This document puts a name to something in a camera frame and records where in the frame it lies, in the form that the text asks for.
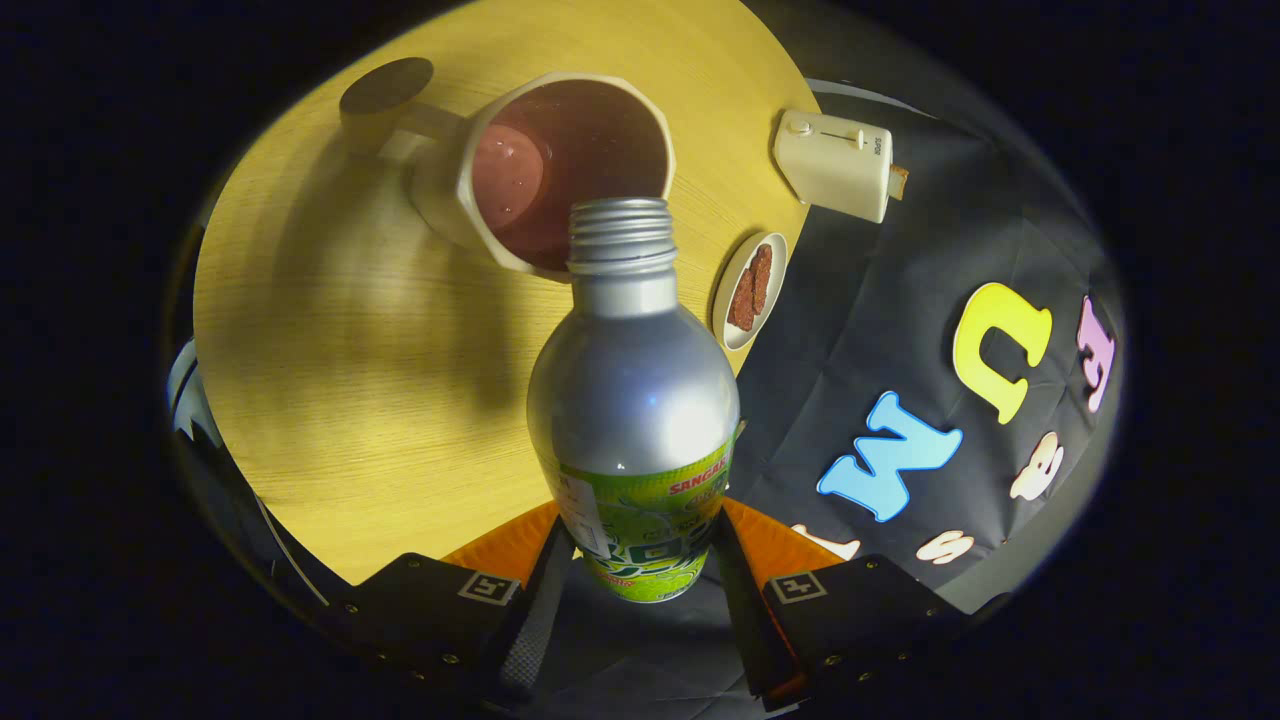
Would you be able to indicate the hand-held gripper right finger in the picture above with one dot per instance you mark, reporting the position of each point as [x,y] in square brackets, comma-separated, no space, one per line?
[748,620]

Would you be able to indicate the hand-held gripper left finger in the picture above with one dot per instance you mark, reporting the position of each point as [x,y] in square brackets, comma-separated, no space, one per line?
[535,625]

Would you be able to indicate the silver bottle with green label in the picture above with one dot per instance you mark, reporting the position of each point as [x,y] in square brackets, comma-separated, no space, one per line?
[630,400]

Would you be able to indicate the wooden table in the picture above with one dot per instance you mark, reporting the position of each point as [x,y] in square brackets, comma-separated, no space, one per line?
[350,420]

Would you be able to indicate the small white plate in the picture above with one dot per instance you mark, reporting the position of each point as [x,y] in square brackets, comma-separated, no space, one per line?
[728,325]

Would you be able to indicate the brown food pieces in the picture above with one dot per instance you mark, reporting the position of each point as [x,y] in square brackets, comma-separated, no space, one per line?
[752,288]

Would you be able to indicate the black backdrop cloth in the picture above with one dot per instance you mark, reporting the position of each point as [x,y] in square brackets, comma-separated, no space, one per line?
[880,300]

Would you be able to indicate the toast slice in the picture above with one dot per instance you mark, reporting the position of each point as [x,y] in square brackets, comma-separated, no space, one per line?
[898,181]

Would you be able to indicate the white toaster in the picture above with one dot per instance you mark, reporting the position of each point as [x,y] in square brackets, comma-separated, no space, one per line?
[830,160]

